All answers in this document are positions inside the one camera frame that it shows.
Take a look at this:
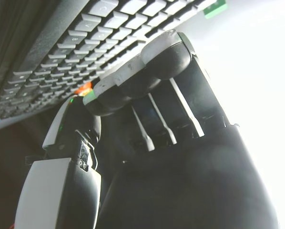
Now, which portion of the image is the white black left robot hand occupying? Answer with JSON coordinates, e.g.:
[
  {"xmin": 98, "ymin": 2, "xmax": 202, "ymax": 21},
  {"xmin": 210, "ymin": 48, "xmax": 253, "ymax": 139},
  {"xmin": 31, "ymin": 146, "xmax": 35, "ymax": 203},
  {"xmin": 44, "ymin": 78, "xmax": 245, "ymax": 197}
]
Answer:
[{"xmin": 15, "ymin": 29, "xmax": 280, "ymax": 229}]

